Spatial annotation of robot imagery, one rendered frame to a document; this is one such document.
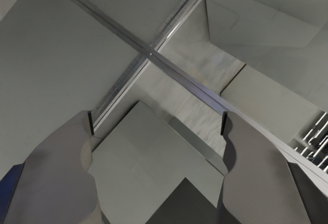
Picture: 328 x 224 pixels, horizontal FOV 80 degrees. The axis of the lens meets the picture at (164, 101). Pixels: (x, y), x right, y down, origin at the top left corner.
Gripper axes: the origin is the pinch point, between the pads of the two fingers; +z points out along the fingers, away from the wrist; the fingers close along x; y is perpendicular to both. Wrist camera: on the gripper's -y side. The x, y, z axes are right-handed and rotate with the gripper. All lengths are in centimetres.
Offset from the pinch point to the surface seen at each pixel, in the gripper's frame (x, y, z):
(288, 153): 33, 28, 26
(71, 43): -37, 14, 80
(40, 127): -47, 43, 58
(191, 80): 11, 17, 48
